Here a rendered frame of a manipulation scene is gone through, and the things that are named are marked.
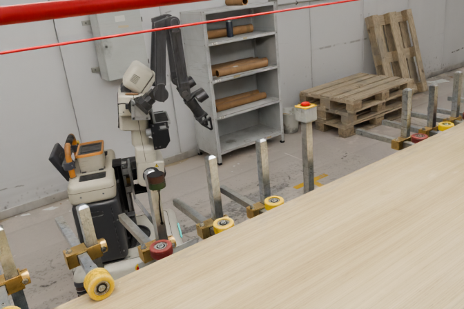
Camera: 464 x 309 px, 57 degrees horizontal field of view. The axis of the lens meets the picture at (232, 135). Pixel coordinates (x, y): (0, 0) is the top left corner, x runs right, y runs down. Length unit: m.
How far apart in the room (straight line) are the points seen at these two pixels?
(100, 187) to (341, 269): 1.48
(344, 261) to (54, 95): 3.20
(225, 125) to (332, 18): 2.05
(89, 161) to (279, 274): 1.51
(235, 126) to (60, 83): 2.00
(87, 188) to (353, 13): 4.58
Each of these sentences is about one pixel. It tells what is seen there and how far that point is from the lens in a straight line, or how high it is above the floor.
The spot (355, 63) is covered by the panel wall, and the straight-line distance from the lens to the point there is 6.27.
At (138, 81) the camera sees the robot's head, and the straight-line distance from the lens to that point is 2.45.
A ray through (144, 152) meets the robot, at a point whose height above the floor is 0.87.
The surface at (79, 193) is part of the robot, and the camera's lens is 2.48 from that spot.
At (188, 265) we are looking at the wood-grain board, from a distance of 1.46.
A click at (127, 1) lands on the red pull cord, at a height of 1.75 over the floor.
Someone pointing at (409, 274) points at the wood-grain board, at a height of 0.90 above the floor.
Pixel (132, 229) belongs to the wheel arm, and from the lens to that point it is 1.81.
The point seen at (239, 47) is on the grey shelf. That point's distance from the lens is 4.87.
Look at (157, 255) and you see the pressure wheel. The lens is 1.55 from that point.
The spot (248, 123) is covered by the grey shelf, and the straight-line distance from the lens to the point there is 5.08.
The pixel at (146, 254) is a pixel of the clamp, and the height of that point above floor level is 0.85.
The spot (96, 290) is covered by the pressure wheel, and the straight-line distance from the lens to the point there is 1.40.
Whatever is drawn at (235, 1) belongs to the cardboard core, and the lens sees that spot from 4.51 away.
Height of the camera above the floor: 1.75
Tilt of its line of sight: 19 degrees down
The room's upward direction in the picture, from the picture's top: 6 degrees counter-clockwise
